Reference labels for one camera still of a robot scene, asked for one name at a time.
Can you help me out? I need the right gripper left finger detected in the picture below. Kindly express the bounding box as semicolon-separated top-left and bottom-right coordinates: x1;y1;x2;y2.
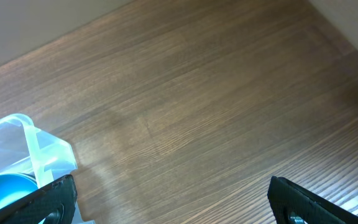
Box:
0;175;77;223

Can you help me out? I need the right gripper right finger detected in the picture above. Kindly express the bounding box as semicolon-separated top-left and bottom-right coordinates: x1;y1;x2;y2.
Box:
267;176;358;224

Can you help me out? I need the dark blue plate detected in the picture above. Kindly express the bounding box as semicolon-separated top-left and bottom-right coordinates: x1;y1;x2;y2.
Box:
0;174;38;209

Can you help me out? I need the clear plastic storage bin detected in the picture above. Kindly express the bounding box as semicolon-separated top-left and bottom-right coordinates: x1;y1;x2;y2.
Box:
0;114;85;224

